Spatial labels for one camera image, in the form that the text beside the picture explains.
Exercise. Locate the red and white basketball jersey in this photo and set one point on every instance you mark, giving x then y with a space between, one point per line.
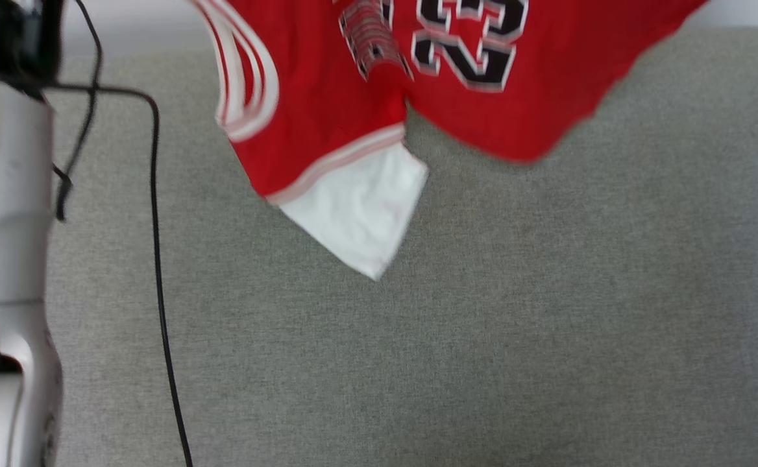
327 97

